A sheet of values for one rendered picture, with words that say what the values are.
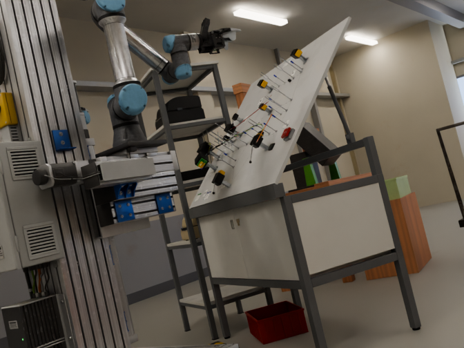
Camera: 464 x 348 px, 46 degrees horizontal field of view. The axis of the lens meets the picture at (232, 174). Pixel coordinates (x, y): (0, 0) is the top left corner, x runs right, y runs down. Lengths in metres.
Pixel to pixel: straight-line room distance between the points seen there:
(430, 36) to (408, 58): 0.58
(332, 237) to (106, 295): 1.08
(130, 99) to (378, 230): 1.38
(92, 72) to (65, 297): 5.07
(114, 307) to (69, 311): 0.21
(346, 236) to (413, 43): 9.20
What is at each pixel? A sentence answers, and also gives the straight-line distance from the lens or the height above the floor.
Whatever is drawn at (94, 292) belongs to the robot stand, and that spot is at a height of 0.60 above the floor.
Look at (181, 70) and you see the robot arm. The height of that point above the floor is 1.43.
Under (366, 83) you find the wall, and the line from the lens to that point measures 12.04.
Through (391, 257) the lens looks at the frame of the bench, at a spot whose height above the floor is 0.38.
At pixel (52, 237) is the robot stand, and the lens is 2.22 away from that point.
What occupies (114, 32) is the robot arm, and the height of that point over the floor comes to 1.61.
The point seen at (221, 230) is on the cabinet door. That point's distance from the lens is 3.30.
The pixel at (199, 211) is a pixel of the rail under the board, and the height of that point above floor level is 0.83.
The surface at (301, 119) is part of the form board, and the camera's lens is 2.72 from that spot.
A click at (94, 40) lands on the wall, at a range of 7.35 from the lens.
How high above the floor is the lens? 0.79
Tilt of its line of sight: 4 degrees up
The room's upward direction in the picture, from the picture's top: 13 degrees counter-clockwise
